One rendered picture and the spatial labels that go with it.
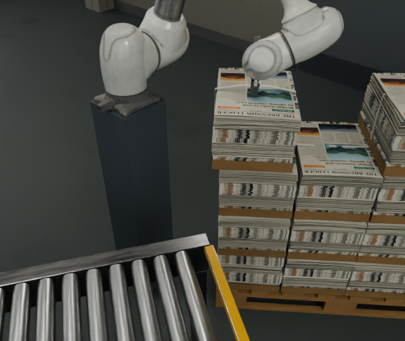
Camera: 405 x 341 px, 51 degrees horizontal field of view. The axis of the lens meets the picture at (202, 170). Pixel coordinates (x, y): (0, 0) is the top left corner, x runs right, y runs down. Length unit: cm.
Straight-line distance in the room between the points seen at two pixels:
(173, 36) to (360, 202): 92
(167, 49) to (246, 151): 47
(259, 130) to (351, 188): 43
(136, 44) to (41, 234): 144
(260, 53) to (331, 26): 21
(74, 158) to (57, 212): 55
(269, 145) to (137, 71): 52
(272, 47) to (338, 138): 72
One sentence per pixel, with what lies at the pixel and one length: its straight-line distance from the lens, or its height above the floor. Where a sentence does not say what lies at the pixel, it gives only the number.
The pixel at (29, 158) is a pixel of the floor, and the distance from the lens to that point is 323.
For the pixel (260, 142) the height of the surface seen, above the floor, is 96.
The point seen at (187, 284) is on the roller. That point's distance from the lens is 122.
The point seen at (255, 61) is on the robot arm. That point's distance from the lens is 116.
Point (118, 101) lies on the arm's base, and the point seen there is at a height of 104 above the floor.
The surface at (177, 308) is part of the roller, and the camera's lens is 117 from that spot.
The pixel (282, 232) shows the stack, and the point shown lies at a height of 53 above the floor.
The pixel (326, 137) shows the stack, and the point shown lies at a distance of 179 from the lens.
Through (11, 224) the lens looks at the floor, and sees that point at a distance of 273.
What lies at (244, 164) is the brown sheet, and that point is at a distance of 151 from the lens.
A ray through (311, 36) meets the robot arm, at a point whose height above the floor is 136.
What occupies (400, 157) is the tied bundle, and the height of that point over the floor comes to 92.
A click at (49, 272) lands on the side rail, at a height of 80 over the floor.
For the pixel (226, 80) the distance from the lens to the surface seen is 163.
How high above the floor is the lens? 177
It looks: 38 degrees down
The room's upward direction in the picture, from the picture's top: straight up
